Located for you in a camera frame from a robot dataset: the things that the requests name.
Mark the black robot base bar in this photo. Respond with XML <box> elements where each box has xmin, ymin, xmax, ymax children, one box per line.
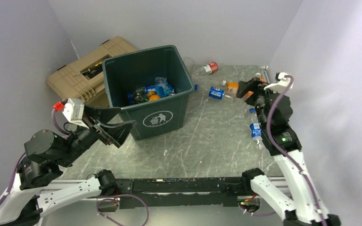
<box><xmin>98</xmin><ymin>177</ymin><xmax>258</xmax><ymax>209</ymax></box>

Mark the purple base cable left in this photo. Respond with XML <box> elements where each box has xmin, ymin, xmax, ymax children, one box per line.
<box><xmin>96</xmin><ymin>194</ymin><xmax>150</xmax><ymax>226</ymax></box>

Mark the crushed clear blue label bottle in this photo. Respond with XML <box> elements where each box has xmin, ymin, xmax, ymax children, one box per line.
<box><xmin>155</xmin><ymin>77</ymin><xmax>175</xmax><ymax>98</ymax></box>

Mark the clear bottle red label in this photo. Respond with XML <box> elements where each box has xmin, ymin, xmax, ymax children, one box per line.
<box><xmin>190</xmin><ymin>61</ymin><xmax>219</xmax><ymax>77</ymax></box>

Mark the amber orange tea bottle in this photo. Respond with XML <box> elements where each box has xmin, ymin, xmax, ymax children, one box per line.
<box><xmin>147</xmin><ymin>90</ymin><xmax>161</xmax><ymax>101</ymax></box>

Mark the tan plastic toolbox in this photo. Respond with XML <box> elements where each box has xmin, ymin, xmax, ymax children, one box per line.
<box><xmin>47</xmin><ymin>36</ymin><xmax>137</xmax><ymax>107</ymax></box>

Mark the dark green plastic bin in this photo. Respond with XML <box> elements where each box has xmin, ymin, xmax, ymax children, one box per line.
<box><xmin>102</xmin><ymin>45</ymin><xmax>194</xmax><ymax>140</ymax></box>

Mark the orange juice bottle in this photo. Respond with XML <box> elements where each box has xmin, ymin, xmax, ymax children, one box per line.
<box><xmin>225</xmin><ymin>82</ymin><xmax>239</xmax><ymax>94</ymax></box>

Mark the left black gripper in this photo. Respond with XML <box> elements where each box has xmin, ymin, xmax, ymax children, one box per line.
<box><xmin>57</xmin><ymin>104</ymin><xmax>138</xmax><ymax>167</ymax></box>

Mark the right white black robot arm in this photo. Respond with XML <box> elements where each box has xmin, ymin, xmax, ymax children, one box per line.
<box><xmin>236</xmin><ymin>75</ymin><xmax>341</xmax><ymax>226</ymax></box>

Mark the aluminium frame rail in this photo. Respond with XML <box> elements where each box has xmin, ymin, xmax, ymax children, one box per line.
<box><xmin>260</xmin><ymin>66</ymin><xmax>271</xmax><ymax>83</ymax></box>

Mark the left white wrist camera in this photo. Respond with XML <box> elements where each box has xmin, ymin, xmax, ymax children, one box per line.
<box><xmin>62</xmin><ymin>98</ymin><xmax>87</xmax><ymax>128</ymax></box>

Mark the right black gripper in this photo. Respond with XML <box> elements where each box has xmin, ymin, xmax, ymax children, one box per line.
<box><xmin>236</xmin><ymin>76</ymin><xmax>282</xmax><ymax>129</ymax></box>

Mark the large orange label bottle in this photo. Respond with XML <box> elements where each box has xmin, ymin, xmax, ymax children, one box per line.
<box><xmin>245</xmin><ymin>73</ymin><xmax>266</xmax><ymax>99</ymax></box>

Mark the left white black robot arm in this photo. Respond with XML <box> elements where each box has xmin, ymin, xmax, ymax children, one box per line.
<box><xmin>0</xmin><ymin>99</ymin><xmax>135</xmax><ymax>226</ymax></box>

